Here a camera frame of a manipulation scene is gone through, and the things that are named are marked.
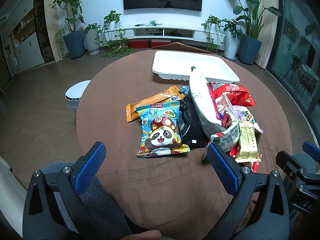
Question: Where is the gold yellow snack packet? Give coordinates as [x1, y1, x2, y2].
[235, 121, 261, 163]

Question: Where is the pink minion snack packet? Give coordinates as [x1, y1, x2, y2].
[233, 105, 265, 134]

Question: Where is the sunflower seed clear packet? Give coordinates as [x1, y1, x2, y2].
[209, 121, 241, 153]

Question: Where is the white red-striped snack bag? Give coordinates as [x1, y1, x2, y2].
[189, 68, 239, 138]

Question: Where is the panda snack bag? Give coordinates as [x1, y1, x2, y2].
[136, 101, 190, 158]

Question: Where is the red snack bag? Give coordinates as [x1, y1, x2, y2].
[212, 83, 256, 107]

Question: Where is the black snack packet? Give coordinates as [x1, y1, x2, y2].
[177, 91, 208, 148]

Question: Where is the large plant blue pot right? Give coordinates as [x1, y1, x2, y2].
[233, 0, 281, 65]

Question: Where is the white round robot bin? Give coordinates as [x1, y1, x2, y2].
[65, 80, 90, 109]

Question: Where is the orange snack bar wrapper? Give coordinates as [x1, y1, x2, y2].
[126, 85, 185, 122]

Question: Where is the plant in white pot right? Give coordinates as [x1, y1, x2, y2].
[222, 18, 243, 60]

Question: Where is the white tv console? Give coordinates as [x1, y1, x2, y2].
[104, 24, 224, 46]

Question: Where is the white plastic tray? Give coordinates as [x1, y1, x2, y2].
[152, 50, 240, 83]

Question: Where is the beige curtain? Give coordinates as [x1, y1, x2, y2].
[255, 0, 279, 69]

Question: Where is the tall plant blue pot left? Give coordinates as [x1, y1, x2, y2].
[51, 0, 85, 59]

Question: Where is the plant in white ribbed pot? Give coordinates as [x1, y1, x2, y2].
[84, 23, 100, 56]

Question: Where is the red storage box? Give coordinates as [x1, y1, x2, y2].
[129, 40, 149, 49]

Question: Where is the white wall cabinet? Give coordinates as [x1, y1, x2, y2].
[1, 0, 44, 77]

